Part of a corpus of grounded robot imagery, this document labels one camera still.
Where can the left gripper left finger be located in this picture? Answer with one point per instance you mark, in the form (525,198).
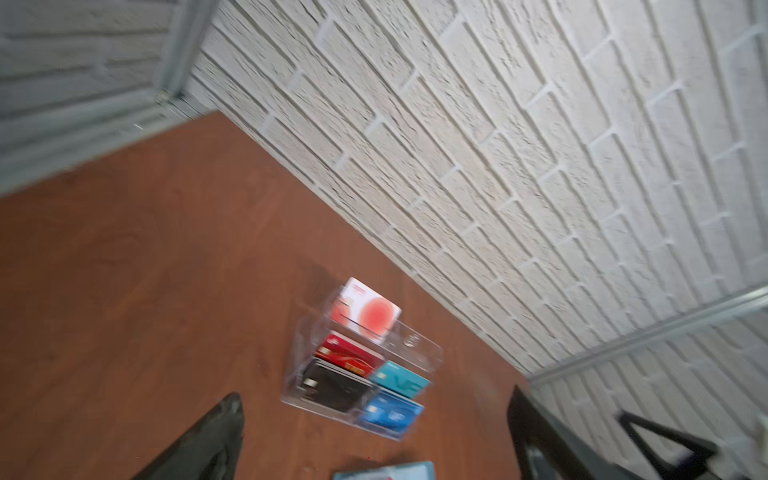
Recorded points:
(210,449)

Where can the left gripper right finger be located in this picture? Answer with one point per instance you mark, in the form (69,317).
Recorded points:
(546,448)

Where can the blue leather card holder wallet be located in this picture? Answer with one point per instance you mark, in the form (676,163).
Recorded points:
(411,471)

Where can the red black cards stack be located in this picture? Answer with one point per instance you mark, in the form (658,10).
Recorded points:
(338,376)

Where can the teal blue cards stack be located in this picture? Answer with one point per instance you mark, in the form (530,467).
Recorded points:
(394,408)

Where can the clear acrylic card organizer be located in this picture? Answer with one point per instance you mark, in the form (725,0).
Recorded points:
(403,345)

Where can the red white card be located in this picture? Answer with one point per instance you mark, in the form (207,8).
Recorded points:
(364,311)

